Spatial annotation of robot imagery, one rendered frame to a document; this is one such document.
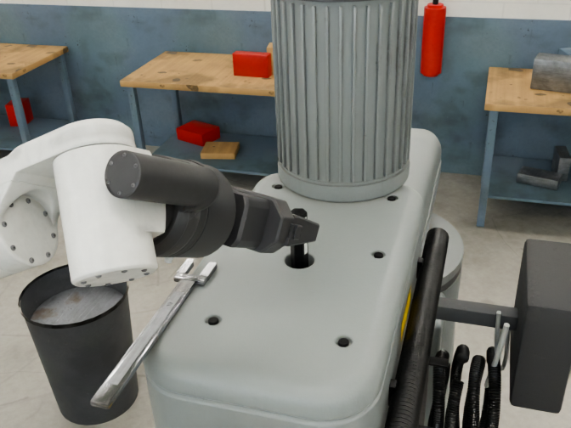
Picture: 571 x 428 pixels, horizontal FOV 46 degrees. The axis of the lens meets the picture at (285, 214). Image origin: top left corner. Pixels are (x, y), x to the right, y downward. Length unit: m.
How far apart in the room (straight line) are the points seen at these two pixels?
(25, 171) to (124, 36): 5.26
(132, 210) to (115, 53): 5.40
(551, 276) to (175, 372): 0.66
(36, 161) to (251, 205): 0.20
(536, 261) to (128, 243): 0.80
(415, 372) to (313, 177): 0.31
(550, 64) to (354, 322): 3.90
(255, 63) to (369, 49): 3.89
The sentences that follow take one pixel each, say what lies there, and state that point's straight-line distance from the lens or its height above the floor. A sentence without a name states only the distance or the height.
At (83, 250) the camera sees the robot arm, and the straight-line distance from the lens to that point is 0.50.
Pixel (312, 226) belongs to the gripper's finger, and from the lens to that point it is 0.70.
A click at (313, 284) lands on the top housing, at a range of 0.78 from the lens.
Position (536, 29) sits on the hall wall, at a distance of 5.00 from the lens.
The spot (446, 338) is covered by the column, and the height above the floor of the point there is 1.42.
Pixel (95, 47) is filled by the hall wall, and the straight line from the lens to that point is 5.98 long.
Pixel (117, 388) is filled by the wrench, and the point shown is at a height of 1.90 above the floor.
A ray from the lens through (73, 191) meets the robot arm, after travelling 0.52.
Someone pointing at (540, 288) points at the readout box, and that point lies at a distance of 1.10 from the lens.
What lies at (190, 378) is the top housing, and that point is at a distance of 0.69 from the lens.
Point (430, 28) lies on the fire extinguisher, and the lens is 4.88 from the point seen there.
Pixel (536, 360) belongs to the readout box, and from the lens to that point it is 1.13.
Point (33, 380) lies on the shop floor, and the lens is 3.70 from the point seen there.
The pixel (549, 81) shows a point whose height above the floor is 0.95.
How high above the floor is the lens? 2.35
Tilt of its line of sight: 30 degrees down
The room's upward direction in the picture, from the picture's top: 3 degrees counter-clockwise
